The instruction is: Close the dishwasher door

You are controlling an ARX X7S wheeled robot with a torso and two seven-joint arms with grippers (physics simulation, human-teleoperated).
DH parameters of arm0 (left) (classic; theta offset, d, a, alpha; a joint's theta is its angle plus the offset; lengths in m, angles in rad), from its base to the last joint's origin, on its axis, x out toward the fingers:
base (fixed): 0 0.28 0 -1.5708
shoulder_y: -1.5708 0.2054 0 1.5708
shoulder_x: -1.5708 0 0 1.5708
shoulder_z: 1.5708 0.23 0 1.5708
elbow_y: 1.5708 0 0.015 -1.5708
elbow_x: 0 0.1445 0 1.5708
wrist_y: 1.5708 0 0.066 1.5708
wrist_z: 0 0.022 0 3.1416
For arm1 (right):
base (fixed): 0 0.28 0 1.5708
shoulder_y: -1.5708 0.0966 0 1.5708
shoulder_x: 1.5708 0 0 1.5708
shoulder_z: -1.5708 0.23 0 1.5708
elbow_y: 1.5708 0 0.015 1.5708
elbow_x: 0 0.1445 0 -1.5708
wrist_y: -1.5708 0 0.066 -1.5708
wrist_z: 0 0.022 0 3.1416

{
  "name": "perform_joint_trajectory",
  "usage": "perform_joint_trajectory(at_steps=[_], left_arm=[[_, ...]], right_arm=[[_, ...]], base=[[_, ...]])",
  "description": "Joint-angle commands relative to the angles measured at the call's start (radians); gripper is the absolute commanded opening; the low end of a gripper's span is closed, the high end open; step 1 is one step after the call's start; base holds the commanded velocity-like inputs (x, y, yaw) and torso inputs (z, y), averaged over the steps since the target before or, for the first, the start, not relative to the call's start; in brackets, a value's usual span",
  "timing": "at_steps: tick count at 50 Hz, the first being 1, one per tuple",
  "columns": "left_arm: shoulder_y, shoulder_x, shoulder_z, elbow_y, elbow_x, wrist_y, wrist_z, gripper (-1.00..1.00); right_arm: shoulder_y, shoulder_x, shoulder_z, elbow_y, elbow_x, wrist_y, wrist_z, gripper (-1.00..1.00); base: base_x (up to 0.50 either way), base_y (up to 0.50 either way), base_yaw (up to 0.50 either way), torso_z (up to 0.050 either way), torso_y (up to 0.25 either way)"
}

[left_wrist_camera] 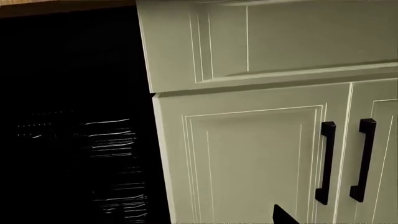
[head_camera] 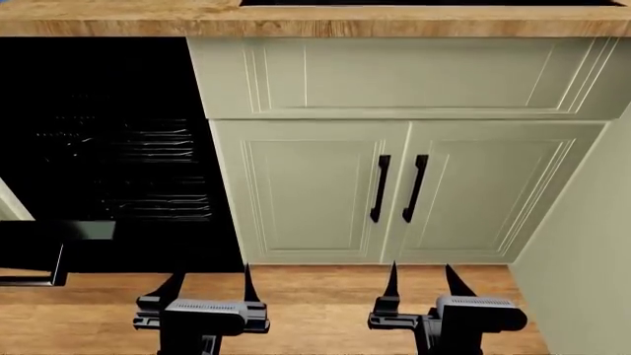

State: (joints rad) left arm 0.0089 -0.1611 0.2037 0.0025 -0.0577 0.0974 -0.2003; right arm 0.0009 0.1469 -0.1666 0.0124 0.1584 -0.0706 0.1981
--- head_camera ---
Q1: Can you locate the black sink basin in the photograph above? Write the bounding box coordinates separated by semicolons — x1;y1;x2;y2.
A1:
239;0;624;9

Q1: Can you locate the open black dishwasher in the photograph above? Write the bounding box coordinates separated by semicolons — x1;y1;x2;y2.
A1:
0;35;248;277

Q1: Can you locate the pale green false drawer front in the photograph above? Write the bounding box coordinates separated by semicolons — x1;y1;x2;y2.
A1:
185;35;620;121

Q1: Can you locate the large black wire dishwasher rack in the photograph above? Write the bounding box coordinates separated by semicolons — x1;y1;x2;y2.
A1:
97;175;214;224

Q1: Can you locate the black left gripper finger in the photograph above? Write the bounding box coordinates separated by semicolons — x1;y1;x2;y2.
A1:
242;262;269;311
137;272;187;311

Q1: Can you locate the black cabinet bar handle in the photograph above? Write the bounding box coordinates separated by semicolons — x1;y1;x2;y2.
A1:
401;154;430;225
368;154;392;224

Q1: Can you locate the wooden kitchen countertop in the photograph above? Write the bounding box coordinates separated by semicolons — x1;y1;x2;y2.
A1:
0;0;631;38

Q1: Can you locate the black dishwasher door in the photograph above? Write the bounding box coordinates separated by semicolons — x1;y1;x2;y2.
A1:
0;219;117;288

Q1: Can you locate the grey right gripper camera box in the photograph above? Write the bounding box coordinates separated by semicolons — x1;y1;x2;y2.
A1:
432;293;529;343

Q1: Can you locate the pale green cabinet corner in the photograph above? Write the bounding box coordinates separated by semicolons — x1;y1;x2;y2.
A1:
0;176;36;222

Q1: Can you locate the black dishwasher door handle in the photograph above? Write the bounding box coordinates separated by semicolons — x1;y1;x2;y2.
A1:
0;242;69;288

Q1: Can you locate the grey gripper camera box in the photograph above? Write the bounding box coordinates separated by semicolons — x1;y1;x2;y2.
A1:
163;298;249;322
432;293;529;343

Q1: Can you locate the pale green cabinet door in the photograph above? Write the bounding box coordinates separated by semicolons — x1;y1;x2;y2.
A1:
208;118;412;264
384;118;606;264

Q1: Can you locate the small black wire dishwasher rack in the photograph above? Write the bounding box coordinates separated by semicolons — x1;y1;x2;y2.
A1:
33;112;197;165

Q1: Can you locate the grey left gripper camera box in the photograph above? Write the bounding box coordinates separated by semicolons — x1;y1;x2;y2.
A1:
163;298;249;322

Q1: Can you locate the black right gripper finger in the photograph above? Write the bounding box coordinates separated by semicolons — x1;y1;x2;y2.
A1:
444;262;478;299
376;259;402;302

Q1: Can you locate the pale green cabinet side panel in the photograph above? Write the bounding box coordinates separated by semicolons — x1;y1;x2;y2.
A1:
511;35;631;355

